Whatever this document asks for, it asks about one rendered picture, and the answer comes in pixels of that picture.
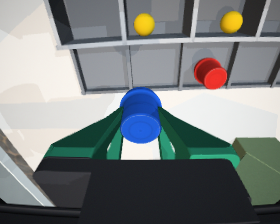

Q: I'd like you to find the red plug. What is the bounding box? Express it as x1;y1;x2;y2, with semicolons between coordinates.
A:
194;58;228;90

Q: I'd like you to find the yellow ball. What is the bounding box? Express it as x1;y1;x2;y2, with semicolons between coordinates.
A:
220;11;243;34
134;13;155;36

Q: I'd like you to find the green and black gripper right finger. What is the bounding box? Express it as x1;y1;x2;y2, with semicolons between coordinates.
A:
158;106;240;169

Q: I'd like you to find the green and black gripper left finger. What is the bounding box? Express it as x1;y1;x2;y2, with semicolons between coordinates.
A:
42;107;124;160

